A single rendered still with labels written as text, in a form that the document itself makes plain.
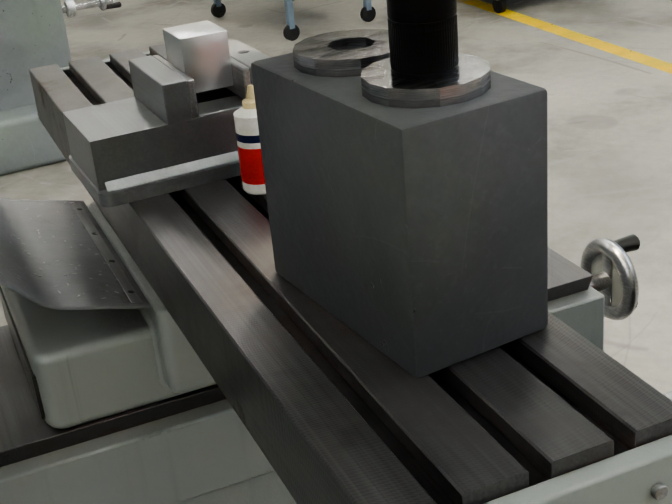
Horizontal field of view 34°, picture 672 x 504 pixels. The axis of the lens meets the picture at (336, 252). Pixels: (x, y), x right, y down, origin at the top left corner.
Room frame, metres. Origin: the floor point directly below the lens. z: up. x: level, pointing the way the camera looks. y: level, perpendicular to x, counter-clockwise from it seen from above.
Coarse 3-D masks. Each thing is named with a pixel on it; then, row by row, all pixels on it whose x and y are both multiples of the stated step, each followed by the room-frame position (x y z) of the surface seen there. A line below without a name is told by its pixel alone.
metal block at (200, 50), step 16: (176, 32) 1.15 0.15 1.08; (192, 32) 1.14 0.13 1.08; (208, 32) 1.14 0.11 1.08; (224, 32) 1.14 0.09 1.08; (176, 48) 1.14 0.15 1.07; (192, 48) 1.12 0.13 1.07; (208, 48) 1.13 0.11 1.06; (224, 48) 1.14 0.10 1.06; (176, 64) 1.14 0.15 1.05; (192, 64) 1.12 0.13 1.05; (208, 64) 1.13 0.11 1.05; (224, 64) 1.14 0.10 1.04; (208, 80) 1.13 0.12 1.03; (224, 80) 1.14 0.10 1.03
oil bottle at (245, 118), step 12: (252, 96) 1.04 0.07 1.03; (240, 108) 1.05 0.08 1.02; (252, 108) 1.04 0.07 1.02; (240, 120) 1.03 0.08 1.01; (252, 120) 1.03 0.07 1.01; (240, 132) 1.04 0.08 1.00; (252, 132) 1.03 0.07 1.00; (240, 144) 1.04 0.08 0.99; (252, 144) 1.03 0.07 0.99; (240, 156) 1.04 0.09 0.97; (252, 156) 1.03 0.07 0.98; (240, 168) 1.04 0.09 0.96; (252, 168) 1.03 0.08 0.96; (252, 180) 1.03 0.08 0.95; (264, 180) 1.03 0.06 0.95; (252, 192) 1.03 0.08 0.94; (264, 192) 1.03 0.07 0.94
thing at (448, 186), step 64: (256, 64) 0.84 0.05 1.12; (320, 64) 0.79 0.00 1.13; (384, 64) 0.76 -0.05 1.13; (320, 128) 0.75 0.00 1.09; (384, 128) 0.67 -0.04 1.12; (448, 128) 0.67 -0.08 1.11; (512, 128) 0.70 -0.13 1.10; (320, 192) 0.76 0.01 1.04; (384, 192) 0.68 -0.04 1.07; (448, 192) 0.67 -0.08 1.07; (512, 192) 0.70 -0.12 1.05; (320, 256) 0.77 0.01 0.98; (384, 256) 0.68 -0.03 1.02; (448, 256) 0.67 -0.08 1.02; (512, 256) 0.70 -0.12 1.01; (384, 320) 0.69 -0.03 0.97; (448, 320) 0.67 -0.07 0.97; (512, 320) 0.70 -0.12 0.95
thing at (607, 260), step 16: (608, 240) 1.35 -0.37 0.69; (624, 240) 1.35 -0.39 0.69; (592, 256) 1.37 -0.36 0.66; (608, 256) 1.33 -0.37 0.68; (624, 256) 1.31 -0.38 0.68; (592, 272) 1.38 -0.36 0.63; (608, 272) 1.34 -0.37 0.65; (624, 272) 1.30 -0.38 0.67; (608, 288) 1.34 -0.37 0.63; (624, 288) 1.30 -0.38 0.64; (608, 304) 1.34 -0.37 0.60; (624, 304) 1.30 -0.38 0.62
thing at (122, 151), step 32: (160, 64) 1.16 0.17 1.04; (160, 96) 1.09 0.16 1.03; (192, 96) 1.09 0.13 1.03; (224, 96) 1.19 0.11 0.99; (96, 128) 1.09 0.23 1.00; (128, 128) 1.08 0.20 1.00; (160, 128) 1.07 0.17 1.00; (192, 128) 1.09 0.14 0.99; (224, 128) 1.10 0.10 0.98; (96, 160) 1.05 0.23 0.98; (128, 160) 1.06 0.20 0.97; (160, 160) 1.07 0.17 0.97; (192, 160) 1.09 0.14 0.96; (224, 160) 1.09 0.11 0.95; (96, 192) 1.05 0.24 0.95; (128, 192) 1.04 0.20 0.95; (160, 192) 1.06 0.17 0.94
